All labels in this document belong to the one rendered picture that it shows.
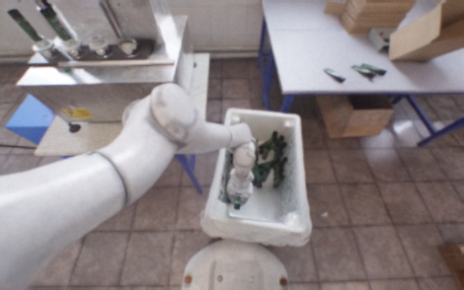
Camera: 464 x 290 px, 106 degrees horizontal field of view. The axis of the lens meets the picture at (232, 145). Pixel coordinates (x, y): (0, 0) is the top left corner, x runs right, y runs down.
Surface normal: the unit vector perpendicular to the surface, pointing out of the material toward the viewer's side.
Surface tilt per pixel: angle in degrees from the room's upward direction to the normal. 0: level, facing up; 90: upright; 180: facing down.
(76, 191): 55
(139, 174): 66
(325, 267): 0
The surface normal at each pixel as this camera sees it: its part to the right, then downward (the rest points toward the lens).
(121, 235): 0.00, -0.50
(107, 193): 0.91, -0.05
